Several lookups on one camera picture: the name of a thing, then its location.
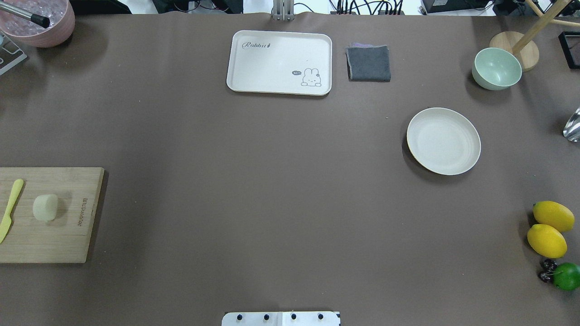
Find cream round plate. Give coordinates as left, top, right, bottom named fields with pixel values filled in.
left=406, top=107, right=481, bottom=176

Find cream rabbit tray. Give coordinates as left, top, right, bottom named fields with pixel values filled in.
left=226, top=30, right=332, bottom=96

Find grey folded cloth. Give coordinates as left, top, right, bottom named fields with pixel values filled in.
left=346, top=43, right=392, bottom=82

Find light green bowl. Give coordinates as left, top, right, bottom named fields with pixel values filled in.
left=472, top=48, right=523, bottom=91

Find wooden cutting board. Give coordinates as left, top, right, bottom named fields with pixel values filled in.
left=0, top=167, right=104, bottom=264

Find wooden stand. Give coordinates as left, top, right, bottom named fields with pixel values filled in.
left=489, top=0, right=579, bottom=72

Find upper yellow lemon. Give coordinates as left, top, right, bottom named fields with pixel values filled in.
left=532, top=201, right=575, bottom=232

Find yellow lemon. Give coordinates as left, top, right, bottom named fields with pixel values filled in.
left=527, top=224, right=568, bottom=259
left=532, top=201, right=575, bottom=232

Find lower yellow lemon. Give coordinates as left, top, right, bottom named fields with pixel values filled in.
left=527, top=224, right=568, bottom=259

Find dark grapes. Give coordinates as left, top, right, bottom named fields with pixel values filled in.
left=538, top=259, right=558, bottom=283

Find shiny metal object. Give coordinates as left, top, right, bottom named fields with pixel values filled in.
left=563, top=107, right=580, bottom=142

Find yellow plastic knife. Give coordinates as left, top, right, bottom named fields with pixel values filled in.
left=0, top=179, right=24, bottom=243

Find green lime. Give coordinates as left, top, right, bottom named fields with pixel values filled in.
left=553, top=263, right=580, bottom=291

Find metal camera post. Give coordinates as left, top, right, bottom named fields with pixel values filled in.
left=271, top=0, right=295, bottom=21

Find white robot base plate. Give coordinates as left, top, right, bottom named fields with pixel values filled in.
left=221, top=311, right=341, bottom=326

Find metal black-tipped tongs handle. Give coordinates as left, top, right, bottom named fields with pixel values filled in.
left=0, top=0, right=50, bottom=29

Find grey metal bracket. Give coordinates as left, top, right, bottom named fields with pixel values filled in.
left=0, top=32, right=28, bottom=75

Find black frame box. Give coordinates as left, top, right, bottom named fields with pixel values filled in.
left=558, top=31, right=580, bottom=69

